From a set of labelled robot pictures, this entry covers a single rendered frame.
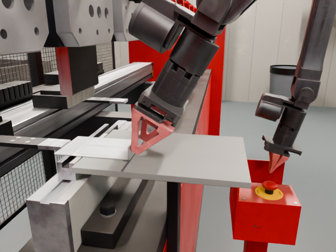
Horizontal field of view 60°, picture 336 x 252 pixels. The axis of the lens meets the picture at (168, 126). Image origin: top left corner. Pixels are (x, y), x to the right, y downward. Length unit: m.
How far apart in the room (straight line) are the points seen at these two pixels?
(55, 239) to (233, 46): 4.89
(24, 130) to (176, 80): 0.47
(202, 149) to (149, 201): 0.16
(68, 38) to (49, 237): 0.28
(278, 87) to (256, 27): 1.15
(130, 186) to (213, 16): 0.36
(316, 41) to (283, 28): 4.37
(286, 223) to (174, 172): 0.47
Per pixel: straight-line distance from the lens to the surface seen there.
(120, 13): 0.59
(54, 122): 0.90
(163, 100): 0.43
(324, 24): 0.84
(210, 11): 0.39
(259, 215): 0.82
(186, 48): 0.42
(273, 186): 0.82
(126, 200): 0.55
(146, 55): 2.70
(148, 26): 0.43
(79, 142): 0.55
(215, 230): 1.97
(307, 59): 0.83
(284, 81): 4.55
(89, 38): 0.44
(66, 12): 0.40
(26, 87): 1.03
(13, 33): 0.31
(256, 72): 5.23
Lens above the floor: 1.20
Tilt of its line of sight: 18 degrees down
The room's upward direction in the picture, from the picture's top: straight up
